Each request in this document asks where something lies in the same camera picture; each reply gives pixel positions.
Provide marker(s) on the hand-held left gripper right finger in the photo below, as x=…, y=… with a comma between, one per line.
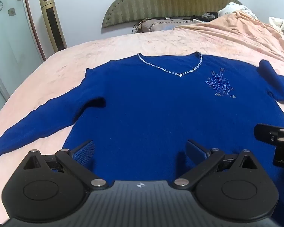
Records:
x=195, y=152

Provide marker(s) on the grey pillow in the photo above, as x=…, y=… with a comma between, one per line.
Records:
x=161, y=25

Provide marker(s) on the pink floral bed sheet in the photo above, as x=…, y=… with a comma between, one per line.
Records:
x=61, y=59

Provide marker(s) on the gold tower heater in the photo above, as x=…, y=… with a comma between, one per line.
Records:
x=53, y=23

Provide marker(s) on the olive padded headboard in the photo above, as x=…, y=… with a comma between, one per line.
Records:
x=170, y=2

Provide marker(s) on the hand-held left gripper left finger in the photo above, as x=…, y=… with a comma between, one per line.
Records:
x=84, y=153

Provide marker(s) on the white printed pillow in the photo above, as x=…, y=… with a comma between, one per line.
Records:
x=234, y=9

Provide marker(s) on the peach blanket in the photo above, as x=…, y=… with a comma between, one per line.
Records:
x=239, y=35

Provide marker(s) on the glass door with flower decals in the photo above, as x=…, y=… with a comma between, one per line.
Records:
x=7, y=40

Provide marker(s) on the white crumpled quilt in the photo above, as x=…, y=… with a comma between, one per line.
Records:
x=281, y=27

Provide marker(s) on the blue beaded knit sweater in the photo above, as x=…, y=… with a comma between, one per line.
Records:
x=151, y=104

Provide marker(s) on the dark cloth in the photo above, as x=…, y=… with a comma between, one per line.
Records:
x=204, y=16

